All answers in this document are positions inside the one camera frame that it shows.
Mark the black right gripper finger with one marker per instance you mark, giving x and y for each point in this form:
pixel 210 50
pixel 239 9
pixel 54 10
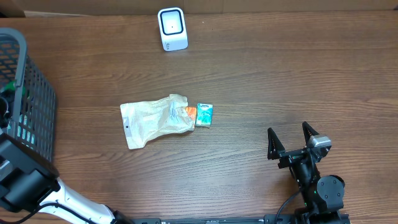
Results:
pixel 275 147
pixel 308 131

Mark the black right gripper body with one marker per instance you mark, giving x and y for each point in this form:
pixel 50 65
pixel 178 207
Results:
pixel 290 158

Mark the teal tissue pack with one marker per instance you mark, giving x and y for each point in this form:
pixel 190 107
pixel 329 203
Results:
pixel 204 115

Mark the orange tissue pack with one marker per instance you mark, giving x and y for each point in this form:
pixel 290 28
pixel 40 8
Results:
pixel 192 112

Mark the beige plastic pouch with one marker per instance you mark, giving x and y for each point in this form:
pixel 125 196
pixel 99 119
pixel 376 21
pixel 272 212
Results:
pixel 147 120

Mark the green capped bottle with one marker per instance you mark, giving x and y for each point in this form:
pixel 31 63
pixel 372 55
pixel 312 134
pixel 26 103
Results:
pixel 12 88

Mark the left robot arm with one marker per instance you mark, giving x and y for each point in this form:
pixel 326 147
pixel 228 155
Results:
pixel 30 182

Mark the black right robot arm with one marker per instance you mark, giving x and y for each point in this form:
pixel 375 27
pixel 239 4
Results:
pixel 322 196

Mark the white barcode scanner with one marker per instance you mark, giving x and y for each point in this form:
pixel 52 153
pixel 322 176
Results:
pixel 172 28

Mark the grey plastic mesh basket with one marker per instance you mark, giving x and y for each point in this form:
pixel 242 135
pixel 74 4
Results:
pixel 28 118

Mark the cardboard backdrop panel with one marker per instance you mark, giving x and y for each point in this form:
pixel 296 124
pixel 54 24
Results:
pixel 27 8

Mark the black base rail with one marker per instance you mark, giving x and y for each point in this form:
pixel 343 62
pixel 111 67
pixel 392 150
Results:
pixel 211 221

